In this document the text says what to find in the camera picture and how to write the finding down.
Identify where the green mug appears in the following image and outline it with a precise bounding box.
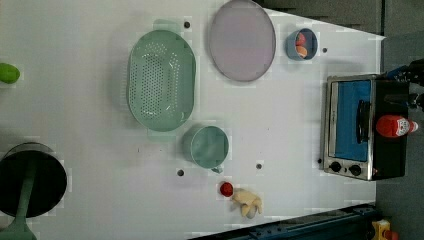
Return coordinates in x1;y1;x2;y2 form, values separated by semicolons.
182;125;229;174

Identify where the red toy strawberry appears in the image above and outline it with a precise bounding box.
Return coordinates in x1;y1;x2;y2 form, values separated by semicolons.
220;182;233;197

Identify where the yellow plush toy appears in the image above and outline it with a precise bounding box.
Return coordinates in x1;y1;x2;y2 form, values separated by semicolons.
231;189;263;218

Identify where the round grey plate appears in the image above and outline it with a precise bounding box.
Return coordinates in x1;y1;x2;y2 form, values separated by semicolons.
208;0;276;82

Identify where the orange toy fruit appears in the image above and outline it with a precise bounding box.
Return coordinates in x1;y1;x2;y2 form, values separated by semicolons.
296;46;308;58

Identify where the red toy fruit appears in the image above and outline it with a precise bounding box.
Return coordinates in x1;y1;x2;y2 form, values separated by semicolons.
295;33;306;46

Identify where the green perforated colander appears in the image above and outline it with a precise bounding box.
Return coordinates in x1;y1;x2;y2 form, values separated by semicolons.
127;19;196;133

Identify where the small blue bowl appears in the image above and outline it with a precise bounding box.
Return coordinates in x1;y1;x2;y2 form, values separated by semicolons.
285;28;318;61

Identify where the green toy vegetable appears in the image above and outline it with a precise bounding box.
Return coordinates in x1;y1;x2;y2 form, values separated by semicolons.
0;63;20;84

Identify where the yellow red object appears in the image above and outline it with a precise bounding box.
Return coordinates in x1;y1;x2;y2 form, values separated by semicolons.
372;220;399;240

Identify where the blue metal frame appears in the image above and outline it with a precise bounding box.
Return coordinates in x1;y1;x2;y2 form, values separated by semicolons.
191;204;381;240

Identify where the green ladle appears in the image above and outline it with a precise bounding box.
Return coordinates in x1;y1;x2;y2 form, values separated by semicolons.
0;161;37;240

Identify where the black silver toaster oven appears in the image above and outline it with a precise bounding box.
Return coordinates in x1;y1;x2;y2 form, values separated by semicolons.
321;75;409;181

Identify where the black round pot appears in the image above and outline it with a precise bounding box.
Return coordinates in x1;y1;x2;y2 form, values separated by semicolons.
0;142;67;218

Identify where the red ketchup bottle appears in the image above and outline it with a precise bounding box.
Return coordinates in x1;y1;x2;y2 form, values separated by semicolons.
376;115;419;138

